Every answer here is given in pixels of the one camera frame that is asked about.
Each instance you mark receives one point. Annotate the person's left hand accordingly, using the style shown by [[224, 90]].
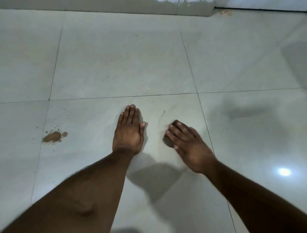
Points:
[[128, 136]]

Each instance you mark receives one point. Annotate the person's left forearm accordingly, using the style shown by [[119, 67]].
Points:
[[84, 199]]

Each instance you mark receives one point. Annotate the dark brown scrubbing sponge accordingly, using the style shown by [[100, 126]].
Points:
[[168, 142]]

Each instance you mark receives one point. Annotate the person's right forearm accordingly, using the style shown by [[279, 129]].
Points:
[[259, 204]]

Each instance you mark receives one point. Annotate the person's right hand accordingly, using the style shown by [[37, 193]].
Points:
[[194, 153]]

